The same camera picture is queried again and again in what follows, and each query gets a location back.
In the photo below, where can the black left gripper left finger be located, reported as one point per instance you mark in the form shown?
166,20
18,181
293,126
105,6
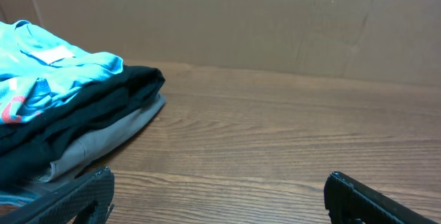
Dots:
87,199

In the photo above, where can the grey folded garment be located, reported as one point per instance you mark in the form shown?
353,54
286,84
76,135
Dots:
97,143

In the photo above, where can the black folded garment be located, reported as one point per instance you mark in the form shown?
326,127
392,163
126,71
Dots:
26,149

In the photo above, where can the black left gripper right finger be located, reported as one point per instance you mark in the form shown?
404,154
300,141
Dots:
351,202

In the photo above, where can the light blue printed t-shirt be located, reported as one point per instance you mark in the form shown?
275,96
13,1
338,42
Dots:
40,71

